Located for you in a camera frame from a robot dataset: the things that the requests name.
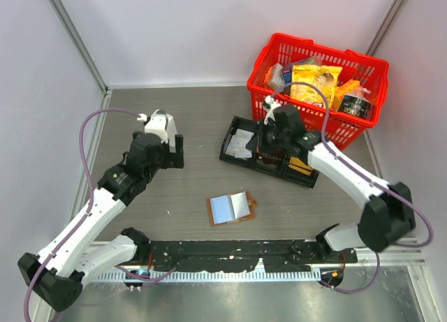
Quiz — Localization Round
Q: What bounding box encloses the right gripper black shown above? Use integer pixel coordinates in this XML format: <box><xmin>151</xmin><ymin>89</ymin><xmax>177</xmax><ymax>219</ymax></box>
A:
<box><xmin>247</xmin><ymin>119</ymin><xmax>289</xmax><ymax>153</ymax></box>

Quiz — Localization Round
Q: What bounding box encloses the brown leather card holder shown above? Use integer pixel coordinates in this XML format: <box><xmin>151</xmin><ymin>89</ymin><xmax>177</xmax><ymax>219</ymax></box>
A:
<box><xmin>206</xmin><ymin>191</ymin><xmax>257</xmax><ymax>226</ymax></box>

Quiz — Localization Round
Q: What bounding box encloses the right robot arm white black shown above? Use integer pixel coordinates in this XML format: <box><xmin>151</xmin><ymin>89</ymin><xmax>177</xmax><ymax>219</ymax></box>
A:
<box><xmin>249</xmin><ymin>98</ymin><xmax>416</xmax><ymax>263</ymax></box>

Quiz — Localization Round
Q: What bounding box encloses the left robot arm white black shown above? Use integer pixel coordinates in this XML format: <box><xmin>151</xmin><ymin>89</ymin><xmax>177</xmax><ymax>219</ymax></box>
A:
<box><xmin>17</xmin><ymin>131</ymin><xmax>184</xmax><ymax>312</ymax></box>

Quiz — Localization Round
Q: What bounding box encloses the white cards stack in tray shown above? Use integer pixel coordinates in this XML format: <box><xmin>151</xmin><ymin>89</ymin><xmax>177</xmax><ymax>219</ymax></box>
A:
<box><xmin>225</xmin><ymin>129</ymin><xmax>254</xmax><ymax>159</ymax></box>

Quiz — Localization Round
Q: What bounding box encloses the brown cards stack in tray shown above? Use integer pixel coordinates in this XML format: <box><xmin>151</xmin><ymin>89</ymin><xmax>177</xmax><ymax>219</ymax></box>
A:
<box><xmin>256</xmin><ymin>149</ymin><xmax>285</xmax><ymax>170</ymax></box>

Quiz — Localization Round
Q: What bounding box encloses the yellow cards stack in tray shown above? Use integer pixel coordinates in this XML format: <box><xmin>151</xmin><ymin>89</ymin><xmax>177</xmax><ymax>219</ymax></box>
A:
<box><xmin>288</xmin><ymin>156</ymin><xmax>314</xmax><ymax>176</ymax></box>

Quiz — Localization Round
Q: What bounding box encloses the black compartment tray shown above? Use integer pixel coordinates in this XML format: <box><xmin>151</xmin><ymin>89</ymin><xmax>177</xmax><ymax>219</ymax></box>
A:
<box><xmin>219</xmin><ymin>116</ymin><xmax>319</xmax><ymax>189</ymax></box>

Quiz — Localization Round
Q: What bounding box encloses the white bottle grey cap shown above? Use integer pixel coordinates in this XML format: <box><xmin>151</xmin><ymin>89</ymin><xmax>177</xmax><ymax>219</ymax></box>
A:
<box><xmin>154</xmin><ymin>109</ymin><xmax>177</xmax><ymax>152</ymax></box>

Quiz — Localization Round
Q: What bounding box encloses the grey carton box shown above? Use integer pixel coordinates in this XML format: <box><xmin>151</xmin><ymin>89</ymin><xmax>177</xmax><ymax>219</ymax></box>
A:
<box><xmin>264</xmin><ymin>63</ymin><xmax>285</xmax><ymax>91</ymax></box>

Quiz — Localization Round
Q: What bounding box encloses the yellow snack bag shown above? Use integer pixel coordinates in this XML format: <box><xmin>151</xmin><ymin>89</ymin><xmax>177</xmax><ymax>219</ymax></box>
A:
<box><xmin>290</xmin><ymin>64</ymin><xmax>342</xmax><ymax>108</ymax></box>

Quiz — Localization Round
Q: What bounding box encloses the red plastic shopping basket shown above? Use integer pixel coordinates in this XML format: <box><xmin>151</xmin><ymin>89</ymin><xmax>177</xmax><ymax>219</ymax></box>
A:
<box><xmin>246</xmin><ymin>32</ymin><xmax>390</xmax><ymax>152</ymax></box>

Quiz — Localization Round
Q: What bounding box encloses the orange snack packet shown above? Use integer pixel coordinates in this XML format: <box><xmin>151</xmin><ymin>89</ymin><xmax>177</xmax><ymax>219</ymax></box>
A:
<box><xmin>332</xmin><ymin>79</ymin><xmax>360</xmax><ymax>111</ymax></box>

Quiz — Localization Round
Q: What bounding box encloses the black round can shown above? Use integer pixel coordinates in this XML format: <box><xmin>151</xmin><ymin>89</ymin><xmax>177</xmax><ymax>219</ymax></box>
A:
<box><xmin>338</xmin><ymin>94</ymin><xmax>372</xmax><ymax>119</ymax></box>

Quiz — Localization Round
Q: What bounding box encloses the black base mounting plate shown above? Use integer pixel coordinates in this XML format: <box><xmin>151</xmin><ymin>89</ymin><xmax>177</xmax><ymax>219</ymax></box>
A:
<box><xmin>135</xmin><ymin>240</ymin><xmax>358</xmax><ymax>273</ymax></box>

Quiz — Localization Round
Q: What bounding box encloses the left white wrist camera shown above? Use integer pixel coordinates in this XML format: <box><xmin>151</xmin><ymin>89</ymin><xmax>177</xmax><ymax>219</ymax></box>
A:
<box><xmin>137</xmin><ymin>111</ymin><xmax>169</xmax><ymax>144</ymax></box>

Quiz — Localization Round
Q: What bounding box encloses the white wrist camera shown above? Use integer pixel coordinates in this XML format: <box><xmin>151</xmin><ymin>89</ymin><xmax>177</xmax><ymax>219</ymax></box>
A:
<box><xmin>137</xmin><ymin>111</ymin><xmax>169</xmax><ymax>144</ymax></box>
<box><xmin>263</xmin><ymin>96</ymin><xmax>281</xmax><ymax>125</ymax></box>

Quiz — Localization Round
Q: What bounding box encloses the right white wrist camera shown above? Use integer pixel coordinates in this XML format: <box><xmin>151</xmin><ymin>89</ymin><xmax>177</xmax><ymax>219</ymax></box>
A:
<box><xmin>263</xmin><ymin>96</ymin><xmax>281</xmax><ymax>125</ymax></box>

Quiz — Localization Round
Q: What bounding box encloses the white slotted cable duct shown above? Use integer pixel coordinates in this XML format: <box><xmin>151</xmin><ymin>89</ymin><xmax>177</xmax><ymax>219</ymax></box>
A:
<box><xmin>93</xmin><ymin>267</ymin><xmax>321</xmax><ymax>283</ymax></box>

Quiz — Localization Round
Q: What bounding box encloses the purple cable under left base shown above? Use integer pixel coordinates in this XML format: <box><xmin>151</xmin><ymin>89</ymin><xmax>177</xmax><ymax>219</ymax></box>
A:
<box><xmin>115</xmin><ymin>265</ymin><xmax>182</xmax><ymax>288</ymax></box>

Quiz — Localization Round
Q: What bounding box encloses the purple cable under base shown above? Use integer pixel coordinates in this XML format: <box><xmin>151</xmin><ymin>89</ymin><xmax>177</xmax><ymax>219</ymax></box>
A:
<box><xmin>319</xmin><ymin>251</ymin><xmax>381</xmax><ymax>296</ymax></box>
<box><xmin>115</xmin><ymin>265</ymin><xmax>182</xmax><ymax>288</ymax></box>

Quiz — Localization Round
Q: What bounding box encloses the purple cable under right base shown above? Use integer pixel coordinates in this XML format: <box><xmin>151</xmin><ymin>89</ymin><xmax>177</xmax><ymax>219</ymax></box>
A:
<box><xmin>319</xmin><ymin>251</ymin><xmax>381</xmax><ymax>296</ymax></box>

